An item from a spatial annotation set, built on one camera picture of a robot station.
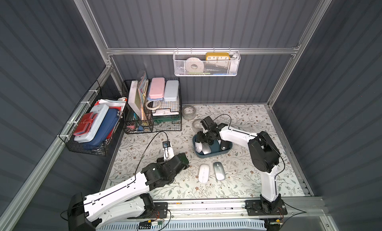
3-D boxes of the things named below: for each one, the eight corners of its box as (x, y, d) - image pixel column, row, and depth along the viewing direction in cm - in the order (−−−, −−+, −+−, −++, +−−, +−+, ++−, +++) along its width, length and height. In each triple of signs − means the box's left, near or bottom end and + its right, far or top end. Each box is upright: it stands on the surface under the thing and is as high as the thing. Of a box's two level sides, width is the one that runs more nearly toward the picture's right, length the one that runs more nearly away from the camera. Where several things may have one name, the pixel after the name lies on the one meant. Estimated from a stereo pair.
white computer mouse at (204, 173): (198, 183, 84) (198, 181, 81) (198, 166, 90) (198, 164, 88) (210, 183, 84) (210, 181, 81) (208, 166, 90) (209, 164, 88)
